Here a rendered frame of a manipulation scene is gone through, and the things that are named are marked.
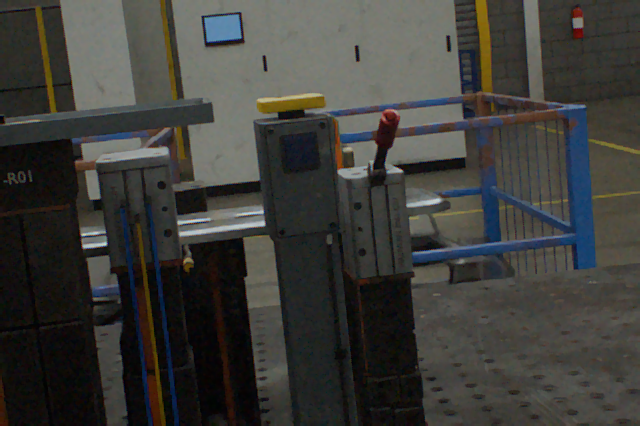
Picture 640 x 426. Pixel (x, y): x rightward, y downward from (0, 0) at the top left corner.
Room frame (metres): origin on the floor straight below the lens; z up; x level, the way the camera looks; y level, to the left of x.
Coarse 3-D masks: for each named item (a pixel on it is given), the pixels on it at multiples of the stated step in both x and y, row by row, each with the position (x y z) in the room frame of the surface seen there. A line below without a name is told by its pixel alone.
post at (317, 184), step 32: (256, 128) 1.00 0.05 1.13; (288, 128) 0.97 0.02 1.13; (320, 128) 0.98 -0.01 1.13; (320, 160) 0.98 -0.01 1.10; (288, 192) 0.97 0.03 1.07; (320, 192) 0.98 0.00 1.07; (288, 224) 0.97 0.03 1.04; (320, 224) 0.98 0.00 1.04; (288, 256) 0.98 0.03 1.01; (320, 256) 0.98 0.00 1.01; (288, 288) 0.98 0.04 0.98; (320, 288) 0.98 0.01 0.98; (288, 320) 0.98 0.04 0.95; (320, 320) 0.98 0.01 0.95; (288, 352) 1.00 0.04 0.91; (320, 352) 0.98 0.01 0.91; (320, 384) 0.98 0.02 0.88; (352, 384) 0.98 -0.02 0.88; (320, 416) 0.98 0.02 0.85; (352, 416) 0.98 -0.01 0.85
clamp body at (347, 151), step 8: (344, 144) 1.52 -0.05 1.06; (344, 152) 1.48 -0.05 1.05; (352, 152) 1.49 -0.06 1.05; (344, 160) 1.48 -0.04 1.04; (352, 160) 1.49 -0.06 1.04; (344, 168) 1.48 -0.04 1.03; (344, 264) 1.49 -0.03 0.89; (344, 272) 1.49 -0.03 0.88; (344, 280) 1.49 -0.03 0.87; (344, 288) 1.49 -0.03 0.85; (344, 296) 1.49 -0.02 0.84; (352, 296) 1.49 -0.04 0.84; (352, 304) 1.49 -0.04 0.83; (352, 312) 1.49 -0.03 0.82; (352, 320) 1.49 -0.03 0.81; (352, 328) 1.49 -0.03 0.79; (352, 336) 1.49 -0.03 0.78; (352, 344) 1.49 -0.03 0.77; (352, 352) 1.49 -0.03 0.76; (352, 360) 1.49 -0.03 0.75; (352, 368) 1.49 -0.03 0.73
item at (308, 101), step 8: (288, 96) 1.01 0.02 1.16; (296, 96) 1.00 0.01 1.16; (304, 96) 0.98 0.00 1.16; (312, 96) 0.98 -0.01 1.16; (320, 96) 0.98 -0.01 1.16; (264, 104) 0.97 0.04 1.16; (272, 104) 0.98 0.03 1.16; (280, 104) 0.98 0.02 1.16; (288, 104) 0.98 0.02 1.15; (296, 104) 0.98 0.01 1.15; (304, 104) 0.98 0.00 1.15; (312, 104) 0.98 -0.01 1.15; (320, 104) 0.98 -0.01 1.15; (264, 112) 0.97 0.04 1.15; (272, 112) 0.98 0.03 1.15; (280, 112) 0.99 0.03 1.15; (288, 112) 0.99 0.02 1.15; (296, 112) 1.00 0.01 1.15
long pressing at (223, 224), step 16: (416, 192) 1.38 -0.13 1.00; (240, 208) 1.40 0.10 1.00; (256, 208) 1.39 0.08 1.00; (416, 208) 1.27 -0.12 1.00; (432, 208) 1.27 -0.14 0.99; (448, 208) 1.29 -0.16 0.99; (208, 224) 1.29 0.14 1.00; (224, 224) 1.28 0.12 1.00; (240, 224) 1.25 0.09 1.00; (256, 224) 1.24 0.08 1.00; (96, 240) 1.26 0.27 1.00; (192, 240) 1.23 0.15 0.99; (208, 240) 1.24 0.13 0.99; (96, 256) 1.22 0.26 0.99
